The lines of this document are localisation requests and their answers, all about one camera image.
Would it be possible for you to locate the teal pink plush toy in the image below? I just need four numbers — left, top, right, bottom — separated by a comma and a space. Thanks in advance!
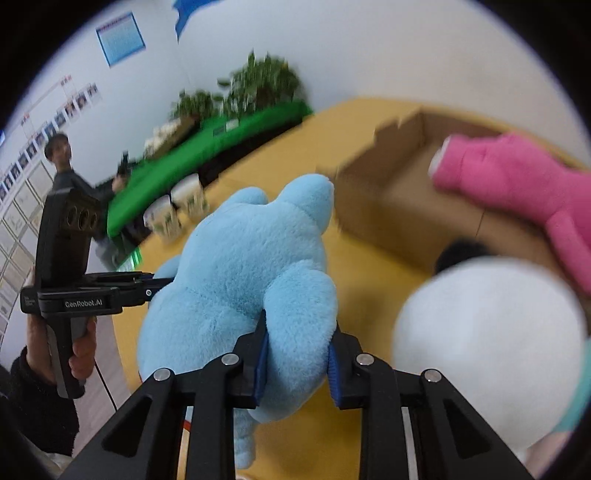
525, 339, 590, 478

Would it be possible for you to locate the white panda plush toy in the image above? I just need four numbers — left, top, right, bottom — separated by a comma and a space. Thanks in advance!
392, 240, 589, 452

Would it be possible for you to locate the light blue plush toy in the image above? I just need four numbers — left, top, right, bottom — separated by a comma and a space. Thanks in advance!
136, 174, 339, 469

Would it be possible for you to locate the pink plush bear toy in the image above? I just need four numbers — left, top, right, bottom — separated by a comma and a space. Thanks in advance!
428, 133, 590, 294

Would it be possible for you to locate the person left hand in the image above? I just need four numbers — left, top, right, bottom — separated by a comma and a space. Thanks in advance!
25, 267, 99, 384

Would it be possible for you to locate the leaf pattern paper cup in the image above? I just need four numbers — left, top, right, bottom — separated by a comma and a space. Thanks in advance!
170, 174, 208, 221

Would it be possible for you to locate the green cloth covered table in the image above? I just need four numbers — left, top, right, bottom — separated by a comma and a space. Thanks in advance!
106, 100, 312, 238

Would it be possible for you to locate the man in dark clothes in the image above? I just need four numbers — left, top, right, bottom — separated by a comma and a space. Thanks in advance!
44, 132, 128, 243

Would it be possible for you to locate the small brown box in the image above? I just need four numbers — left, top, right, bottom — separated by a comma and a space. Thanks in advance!
143, 116, 199, 159

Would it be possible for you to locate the green potted plant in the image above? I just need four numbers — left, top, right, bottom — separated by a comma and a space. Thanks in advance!
217, 50, 304, 118
169, 90, 223, 120

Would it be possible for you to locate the brown cardboard box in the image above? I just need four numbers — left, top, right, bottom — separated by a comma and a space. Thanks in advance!
334, 108, 587, 293

